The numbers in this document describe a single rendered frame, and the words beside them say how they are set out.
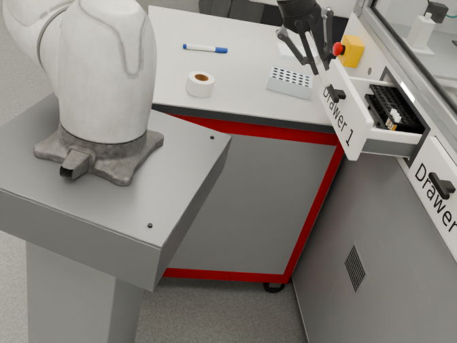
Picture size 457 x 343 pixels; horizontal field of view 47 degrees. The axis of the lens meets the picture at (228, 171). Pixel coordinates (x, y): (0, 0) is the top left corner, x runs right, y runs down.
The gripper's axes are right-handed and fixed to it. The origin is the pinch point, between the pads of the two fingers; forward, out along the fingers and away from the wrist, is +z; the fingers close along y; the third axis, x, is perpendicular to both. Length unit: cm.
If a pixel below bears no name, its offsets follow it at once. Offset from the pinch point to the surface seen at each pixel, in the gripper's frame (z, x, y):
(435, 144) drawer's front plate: 14.7, -20.3, 15.5
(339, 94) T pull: 7.0, -1.0, 2.1
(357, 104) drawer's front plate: 6.8, -7.6, 4.4
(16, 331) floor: 39, -5, -110
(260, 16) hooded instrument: 20, 84, -9
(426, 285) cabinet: 35, -38, 3
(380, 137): 14.0, -12.4, 6.4
